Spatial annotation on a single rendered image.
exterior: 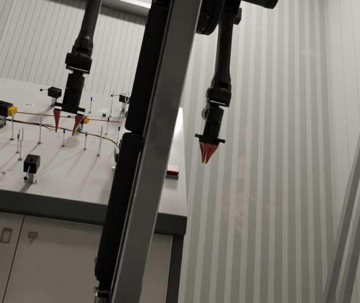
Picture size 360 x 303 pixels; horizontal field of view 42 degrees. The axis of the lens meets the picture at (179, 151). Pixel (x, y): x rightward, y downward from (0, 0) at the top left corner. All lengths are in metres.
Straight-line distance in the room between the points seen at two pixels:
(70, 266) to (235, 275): 2.83
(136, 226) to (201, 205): 3.93
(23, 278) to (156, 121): 1.29
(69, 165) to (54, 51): 3.82
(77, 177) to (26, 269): 0.40
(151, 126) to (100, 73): 5.09
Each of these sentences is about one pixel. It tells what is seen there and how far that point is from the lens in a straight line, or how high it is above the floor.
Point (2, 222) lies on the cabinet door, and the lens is 1.80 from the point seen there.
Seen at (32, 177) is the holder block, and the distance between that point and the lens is 1.83.
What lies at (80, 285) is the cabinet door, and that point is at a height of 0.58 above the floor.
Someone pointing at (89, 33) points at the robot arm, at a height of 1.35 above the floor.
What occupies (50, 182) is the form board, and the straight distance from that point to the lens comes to 1.85.
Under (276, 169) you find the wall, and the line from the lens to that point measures 4.89.
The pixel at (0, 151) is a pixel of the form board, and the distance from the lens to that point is 2.03.
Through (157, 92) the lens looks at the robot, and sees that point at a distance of 0.51.
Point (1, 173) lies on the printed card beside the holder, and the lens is 1.90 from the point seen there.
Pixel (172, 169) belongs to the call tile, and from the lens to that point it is 1.96.
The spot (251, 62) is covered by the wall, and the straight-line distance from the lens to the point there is 5.41.
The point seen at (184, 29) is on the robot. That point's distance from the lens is 0.53.
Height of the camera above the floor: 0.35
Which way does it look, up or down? 25 degrees up
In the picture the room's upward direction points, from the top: 6 degrees clockwise
